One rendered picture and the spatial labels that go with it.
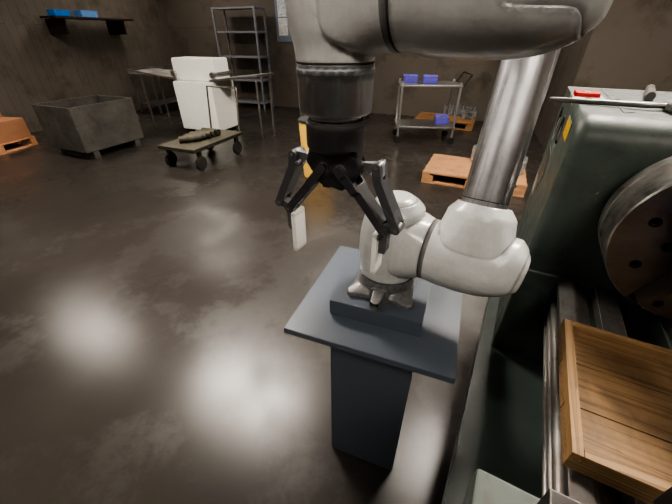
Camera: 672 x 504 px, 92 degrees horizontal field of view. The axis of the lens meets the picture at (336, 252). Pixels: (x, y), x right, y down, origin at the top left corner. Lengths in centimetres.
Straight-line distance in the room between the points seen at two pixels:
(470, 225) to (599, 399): 37
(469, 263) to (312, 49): 53
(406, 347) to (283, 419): 88
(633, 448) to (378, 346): 48
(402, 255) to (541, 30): 56
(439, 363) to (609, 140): 61
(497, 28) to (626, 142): 64
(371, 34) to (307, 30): 7
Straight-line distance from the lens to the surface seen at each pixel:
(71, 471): 182
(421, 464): 156
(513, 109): 78
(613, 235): 83
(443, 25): 33
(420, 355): 86
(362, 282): 91
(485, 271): 76
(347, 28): 37
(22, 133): 691
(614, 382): 80
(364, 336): 87
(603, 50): 539
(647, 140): 94
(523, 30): 33
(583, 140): 92
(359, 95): 40
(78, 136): 552
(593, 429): 71
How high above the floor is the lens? 140
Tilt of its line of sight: 34 degrees down
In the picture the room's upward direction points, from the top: straight up
